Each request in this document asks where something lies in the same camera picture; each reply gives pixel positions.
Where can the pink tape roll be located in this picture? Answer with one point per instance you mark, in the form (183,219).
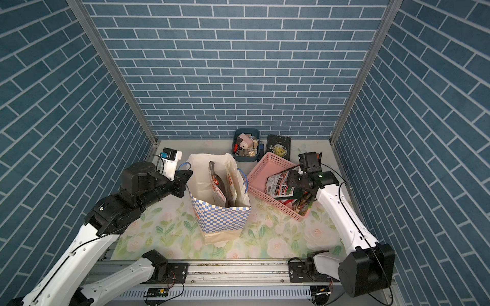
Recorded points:
(245,141)

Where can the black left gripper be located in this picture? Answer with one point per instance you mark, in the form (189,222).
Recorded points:
(180,180)

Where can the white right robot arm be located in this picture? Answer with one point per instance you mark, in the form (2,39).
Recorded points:
(369,265)

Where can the blue checkered paper bag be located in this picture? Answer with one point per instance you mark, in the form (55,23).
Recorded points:
(217,224)

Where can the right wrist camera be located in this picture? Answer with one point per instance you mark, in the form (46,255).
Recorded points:
(310,162)

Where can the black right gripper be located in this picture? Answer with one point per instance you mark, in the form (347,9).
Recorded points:
(291,178)

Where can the dark brown condiment packet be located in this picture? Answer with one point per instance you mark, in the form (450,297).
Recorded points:
(220,194)

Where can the black condiment packet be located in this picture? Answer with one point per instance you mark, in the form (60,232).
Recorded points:
(278,188)

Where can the white condiment packet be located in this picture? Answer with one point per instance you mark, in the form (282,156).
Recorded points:
(237,186)

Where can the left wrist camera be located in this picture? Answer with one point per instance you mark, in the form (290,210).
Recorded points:
(170,158)

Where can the left green circuit board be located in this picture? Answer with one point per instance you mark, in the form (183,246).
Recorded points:
(159,293)

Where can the right green circuit board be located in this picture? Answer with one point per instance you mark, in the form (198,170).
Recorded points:
(320,295)

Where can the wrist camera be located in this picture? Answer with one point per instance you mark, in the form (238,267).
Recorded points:
(310,162)
(170,158)

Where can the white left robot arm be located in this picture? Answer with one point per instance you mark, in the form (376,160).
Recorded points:
(142,185)

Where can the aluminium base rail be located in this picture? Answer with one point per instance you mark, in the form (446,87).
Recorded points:
(259,281)

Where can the green circuit board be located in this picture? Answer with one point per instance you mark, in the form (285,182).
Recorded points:
(320,295)
(159,293)

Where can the teal storage bin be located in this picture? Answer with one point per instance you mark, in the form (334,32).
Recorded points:
(246,156)

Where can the black moon book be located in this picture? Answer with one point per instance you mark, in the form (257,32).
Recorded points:
(279,145)

